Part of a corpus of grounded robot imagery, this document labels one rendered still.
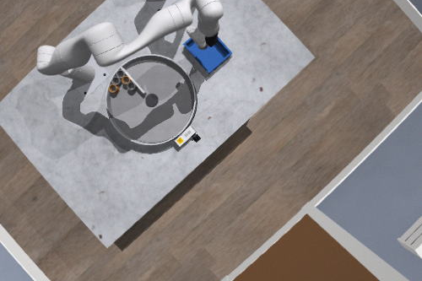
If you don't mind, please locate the blue open-top crate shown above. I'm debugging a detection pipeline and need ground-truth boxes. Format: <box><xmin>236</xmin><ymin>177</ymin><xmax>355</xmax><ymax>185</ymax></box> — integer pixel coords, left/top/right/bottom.
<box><xmin>183</xmin><ymin>37</ymin><xmax>232</xmax><ymax>74</ymax></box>

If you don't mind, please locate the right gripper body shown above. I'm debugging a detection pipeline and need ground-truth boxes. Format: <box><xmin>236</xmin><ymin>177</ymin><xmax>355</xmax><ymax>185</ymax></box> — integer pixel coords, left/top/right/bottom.
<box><xmin>187</xmin><ymin>23</ymin><xmax>219</xmax><ymax>48</ymax></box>

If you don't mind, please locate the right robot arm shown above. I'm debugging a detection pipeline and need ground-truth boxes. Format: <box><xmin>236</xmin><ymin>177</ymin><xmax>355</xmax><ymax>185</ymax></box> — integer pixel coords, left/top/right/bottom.
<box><xmin>36</xmin><ymin>0</ymin><xmax>224</xmax><ymax>84</ymax></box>

